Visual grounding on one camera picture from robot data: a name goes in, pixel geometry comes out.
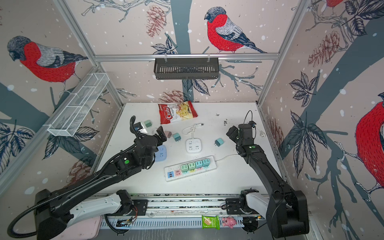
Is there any teal charger plug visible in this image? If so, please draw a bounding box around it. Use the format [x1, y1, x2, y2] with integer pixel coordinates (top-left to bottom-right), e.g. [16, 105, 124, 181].
[203, 159, 211, 167]
[214, 138, 225, 147]
[195, 160, 204, 169]

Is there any green charger plug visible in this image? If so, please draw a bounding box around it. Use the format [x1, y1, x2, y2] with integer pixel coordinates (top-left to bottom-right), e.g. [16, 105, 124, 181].
[181, 164, 189, 173]

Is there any light green charger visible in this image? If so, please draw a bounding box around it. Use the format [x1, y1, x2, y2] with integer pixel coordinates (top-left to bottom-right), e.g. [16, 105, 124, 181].
[188, 162, 196, 171]
[144, 120, 153, 128]

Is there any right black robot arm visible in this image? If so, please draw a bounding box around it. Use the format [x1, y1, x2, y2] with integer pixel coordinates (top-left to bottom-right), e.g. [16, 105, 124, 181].
[227, 121, 310, 238]

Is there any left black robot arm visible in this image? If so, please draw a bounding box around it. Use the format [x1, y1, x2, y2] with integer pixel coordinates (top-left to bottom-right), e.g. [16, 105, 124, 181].
[7, 116, 167, 240]

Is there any pink charger plug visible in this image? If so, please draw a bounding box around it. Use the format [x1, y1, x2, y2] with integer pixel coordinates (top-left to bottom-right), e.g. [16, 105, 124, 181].
[165, 131, 172, 139]

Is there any teal charger beside pink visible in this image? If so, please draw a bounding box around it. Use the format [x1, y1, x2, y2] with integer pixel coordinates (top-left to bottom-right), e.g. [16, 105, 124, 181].
[173, 133, 181, 142]

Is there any red chips bag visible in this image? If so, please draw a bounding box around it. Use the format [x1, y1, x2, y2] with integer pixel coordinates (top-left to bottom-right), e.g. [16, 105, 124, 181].
[158, 101, 198, 125]

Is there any white square power socket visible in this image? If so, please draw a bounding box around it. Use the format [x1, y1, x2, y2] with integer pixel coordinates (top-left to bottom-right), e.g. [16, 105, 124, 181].
[186, 138, 202, 154]

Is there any long white power strip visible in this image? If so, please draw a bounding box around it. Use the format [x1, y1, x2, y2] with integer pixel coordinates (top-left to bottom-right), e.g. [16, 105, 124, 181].
[164, 156, 217, 182]

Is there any pink pig toy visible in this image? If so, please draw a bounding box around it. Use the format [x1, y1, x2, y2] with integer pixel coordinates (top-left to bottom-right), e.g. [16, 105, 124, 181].
[222, 216, 237, 229]

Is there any green snack packet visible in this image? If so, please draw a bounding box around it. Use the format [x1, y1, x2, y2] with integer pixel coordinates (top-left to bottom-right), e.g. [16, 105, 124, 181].
[202, 216, 220, 230]

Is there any pink tray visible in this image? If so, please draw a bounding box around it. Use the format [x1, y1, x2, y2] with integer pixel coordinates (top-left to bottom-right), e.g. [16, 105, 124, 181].
[54, 216, 103, 240]

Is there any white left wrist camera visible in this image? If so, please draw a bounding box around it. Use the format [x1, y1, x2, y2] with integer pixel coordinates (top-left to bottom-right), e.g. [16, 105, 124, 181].
[133, 122, 148, 134]

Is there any white socket cable with plug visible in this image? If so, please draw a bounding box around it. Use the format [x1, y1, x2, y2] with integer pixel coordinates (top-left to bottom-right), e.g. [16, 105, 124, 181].
[182, 122, 205, 139]

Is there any black wall basket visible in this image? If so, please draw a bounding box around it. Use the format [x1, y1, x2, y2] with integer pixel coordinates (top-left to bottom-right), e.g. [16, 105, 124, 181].
[154, 58, 220, 80]

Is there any white wire shelf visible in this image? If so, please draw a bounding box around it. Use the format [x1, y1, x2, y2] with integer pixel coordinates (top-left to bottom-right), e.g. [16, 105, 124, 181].
[48, 73, 110, 137]

